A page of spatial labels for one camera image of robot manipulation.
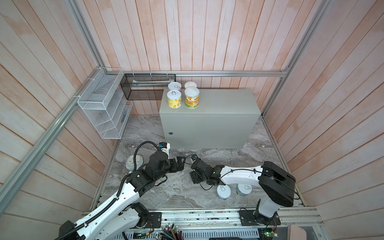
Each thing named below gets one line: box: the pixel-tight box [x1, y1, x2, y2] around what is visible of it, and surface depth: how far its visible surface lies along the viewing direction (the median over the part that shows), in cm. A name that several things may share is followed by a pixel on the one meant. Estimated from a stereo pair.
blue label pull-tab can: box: [216, 184, 232, 200], surface depth 80 cm
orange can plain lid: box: [184, 86, 200, 110], surface depth 74 cm
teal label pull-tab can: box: [235, 183, 253, 196], surface depth 80 cm
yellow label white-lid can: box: [166, 90, 182, 109], surface depth 76 cm
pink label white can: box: [168, 81, 182, 91], surface depth 80 cm
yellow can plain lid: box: [184, 81, 197, 89], surface depth 79 cm
